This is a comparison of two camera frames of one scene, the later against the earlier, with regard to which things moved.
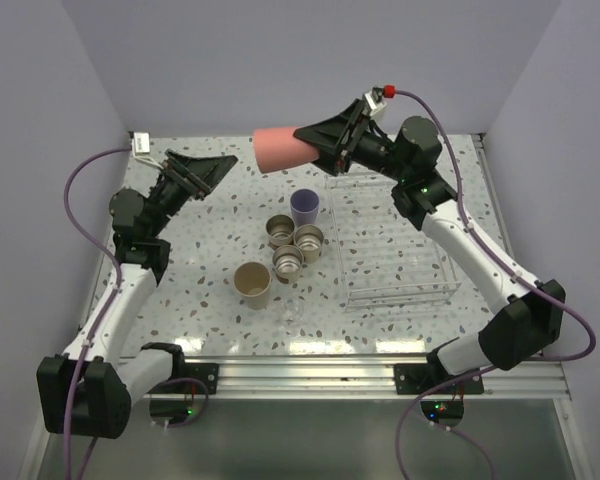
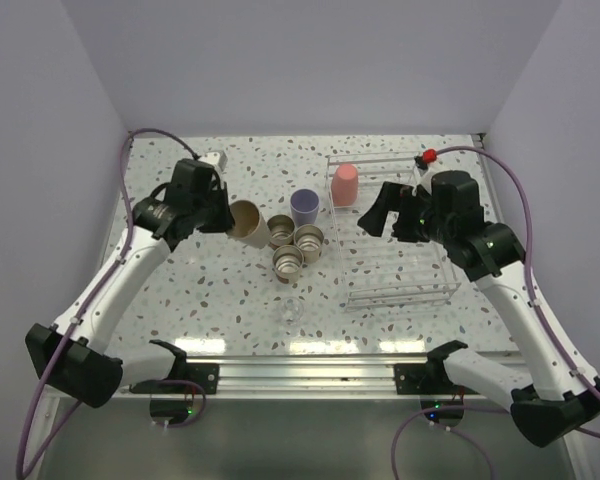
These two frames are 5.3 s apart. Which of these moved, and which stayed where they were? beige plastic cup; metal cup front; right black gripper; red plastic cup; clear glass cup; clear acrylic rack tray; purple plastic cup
Moved: beige plastic cup; red plastic cup; right black gripper
Stayed: purple plastic cup; metal cup front; clear acrylic rack tray; clear glass cup
